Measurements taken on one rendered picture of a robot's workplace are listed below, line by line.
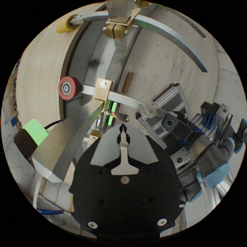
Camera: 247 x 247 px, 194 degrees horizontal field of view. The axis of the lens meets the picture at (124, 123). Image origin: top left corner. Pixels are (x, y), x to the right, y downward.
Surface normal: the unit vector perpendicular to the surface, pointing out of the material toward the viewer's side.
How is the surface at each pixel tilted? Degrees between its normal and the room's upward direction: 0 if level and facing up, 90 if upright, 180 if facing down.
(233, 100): 90
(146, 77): 0
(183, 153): 90
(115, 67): 0
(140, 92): 0
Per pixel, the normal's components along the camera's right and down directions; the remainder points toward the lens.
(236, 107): -0.96, -0.23
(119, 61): 0.04, 0.50
